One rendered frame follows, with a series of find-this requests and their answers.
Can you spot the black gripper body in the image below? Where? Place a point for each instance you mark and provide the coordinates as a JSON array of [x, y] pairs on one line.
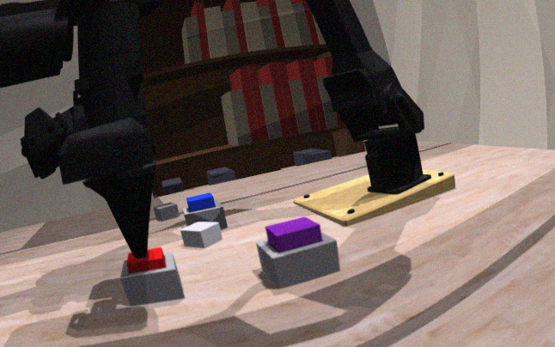
[[118, 137]]

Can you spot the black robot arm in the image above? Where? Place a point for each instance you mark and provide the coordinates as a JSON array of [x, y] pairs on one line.
[[36, 37]]

